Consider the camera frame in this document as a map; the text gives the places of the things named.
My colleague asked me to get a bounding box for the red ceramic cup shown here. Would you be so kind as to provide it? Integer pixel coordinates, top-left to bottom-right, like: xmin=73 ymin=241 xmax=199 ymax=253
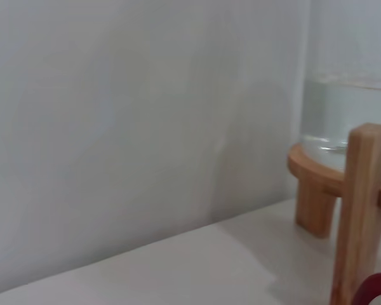
xmin=351 ymin=272 xmax=381 ymax=305

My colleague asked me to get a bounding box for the glass water dispenser jar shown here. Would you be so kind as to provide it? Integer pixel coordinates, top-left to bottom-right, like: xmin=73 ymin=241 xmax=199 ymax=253
xmin=300 ymin=0 xmax=381 ymax=186

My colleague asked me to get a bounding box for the wooden dispenser stand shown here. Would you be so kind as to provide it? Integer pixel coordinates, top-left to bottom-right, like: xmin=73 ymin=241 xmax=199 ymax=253
xmin=287 ymin=123 xmax=381 ymax=305

